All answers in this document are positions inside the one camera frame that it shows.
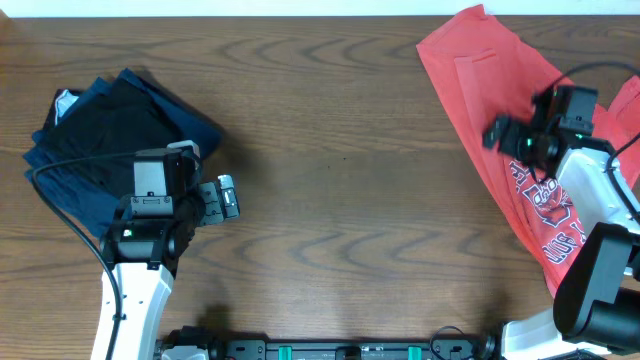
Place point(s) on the red printed t-shirt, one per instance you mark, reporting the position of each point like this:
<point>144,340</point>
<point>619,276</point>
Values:
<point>480,69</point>

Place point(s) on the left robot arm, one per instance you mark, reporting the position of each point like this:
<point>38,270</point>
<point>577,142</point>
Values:
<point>135,291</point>

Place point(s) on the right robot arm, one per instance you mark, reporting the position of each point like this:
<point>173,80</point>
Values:
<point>592,314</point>

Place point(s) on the black garment with white label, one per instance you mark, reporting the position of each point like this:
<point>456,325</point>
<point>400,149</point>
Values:
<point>62,101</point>

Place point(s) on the black folded garment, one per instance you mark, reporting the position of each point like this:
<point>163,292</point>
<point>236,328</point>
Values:
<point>125,119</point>

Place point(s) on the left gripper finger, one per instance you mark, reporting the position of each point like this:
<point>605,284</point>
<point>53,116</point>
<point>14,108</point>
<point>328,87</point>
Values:
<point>188,145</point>
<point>228,198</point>

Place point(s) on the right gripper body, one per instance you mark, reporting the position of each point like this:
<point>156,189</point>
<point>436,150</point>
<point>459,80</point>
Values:
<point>526,144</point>

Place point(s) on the navy folded garment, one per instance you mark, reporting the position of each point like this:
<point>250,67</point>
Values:
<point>96,213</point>

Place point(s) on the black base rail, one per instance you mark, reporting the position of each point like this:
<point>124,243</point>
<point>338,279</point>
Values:
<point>201,343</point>

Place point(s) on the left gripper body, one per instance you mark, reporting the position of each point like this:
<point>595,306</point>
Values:
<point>211,203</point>

